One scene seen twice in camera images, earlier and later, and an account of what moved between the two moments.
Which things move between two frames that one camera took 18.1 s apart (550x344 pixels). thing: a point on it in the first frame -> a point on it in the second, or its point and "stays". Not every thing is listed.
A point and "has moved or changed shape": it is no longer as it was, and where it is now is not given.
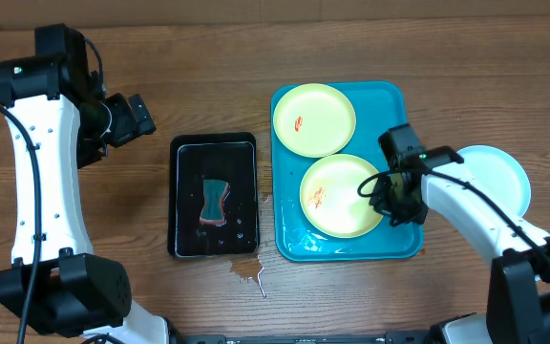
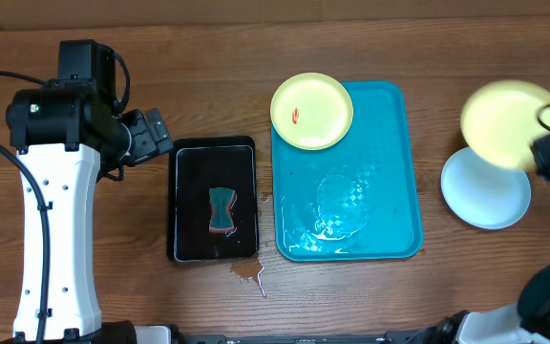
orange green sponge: (213, 213) has moved or changed shape
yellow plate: (330, 202) -> (499, 120)
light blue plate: (500, 175) stays
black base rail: (398, 337) stays
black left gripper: (128, 128) -> (144, 146)
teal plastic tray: (377, 106) stays
